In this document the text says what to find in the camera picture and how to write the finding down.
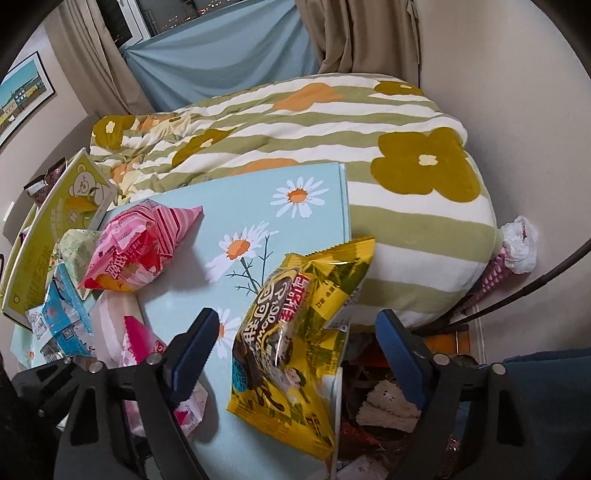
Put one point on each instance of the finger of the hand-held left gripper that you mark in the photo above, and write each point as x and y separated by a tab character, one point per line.
41	387

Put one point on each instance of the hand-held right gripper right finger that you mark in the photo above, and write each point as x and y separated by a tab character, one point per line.
406	364

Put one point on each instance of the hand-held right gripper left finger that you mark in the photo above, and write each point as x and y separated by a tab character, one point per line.
194	360

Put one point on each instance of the yellow black snack packet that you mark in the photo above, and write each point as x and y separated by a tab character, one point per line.
295	332

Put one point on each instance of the green cardboard box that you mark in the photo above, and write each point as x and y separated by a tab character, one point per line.
55	221

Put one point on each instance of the dark cartoon snack packet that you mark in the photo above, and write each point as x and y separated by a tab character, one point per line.
44	182

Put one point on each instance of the white fuzzy cloth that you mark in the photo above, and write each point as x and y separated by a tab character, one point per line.
388	406

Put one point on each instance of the blue white snack packet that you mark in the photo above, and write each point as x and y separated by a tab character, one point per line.
60	318

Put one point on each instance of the pale pink snack packet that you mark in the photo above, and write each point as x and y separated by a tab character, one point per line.
124	332

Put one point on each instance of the pink striped snack packet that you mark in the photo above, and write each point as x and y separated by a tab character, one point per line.
134	249

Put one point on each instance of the pink scalloped wrapper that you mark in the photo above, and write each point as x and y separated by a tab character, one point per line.
496	272

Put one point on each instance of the pale green snack packet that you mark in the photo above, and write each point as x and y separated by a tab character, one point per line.
76	249

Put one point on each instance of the white plastic bag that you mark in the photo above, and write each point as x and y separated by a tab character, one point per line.
519	247

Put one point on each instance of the daisy print tablecloth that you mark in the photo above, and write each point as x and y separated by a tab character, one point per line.
286	221

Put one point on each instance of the striped floral blanket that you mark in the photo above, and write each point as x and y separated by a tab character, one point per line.
323	138

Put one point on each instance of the framed houses picture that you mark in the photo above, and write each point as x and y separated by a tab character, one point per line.
23	99

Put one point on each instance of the light blue cloth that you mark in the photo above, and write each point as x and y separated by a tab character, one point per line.
221	60

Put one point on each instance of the beige curtain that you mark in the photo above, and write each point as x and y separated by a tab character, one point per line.
364	37
87	50

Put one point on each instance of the window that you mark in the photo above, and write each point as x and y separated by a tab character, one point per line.
138	14

